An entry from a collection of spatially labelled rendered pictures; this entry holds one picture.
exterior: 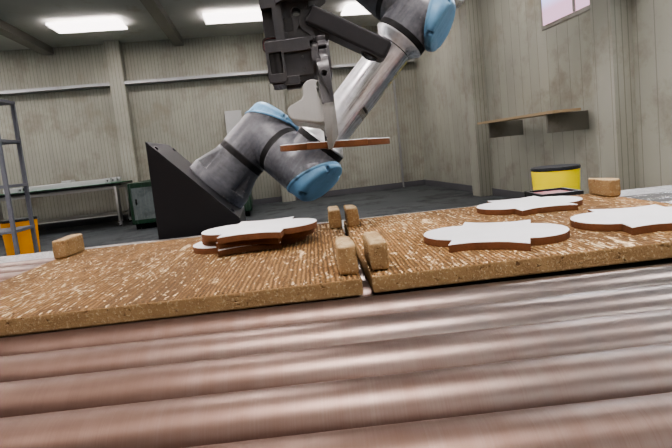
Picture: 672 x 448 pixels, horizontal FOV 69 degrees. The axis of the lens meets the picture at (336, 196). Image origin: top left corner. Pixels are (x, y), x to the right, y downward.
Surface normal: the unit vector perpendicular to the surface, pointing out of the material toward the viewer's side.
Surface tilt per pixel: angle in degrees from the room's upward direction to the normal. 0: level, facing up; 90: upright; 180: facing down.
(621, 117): 90
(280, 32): 90
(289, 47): 90
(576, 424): 22
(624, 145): 90
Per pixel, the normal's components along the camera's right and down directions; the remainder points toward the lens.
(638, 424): -0.07, -0.80
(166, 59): 0.16, 0.07
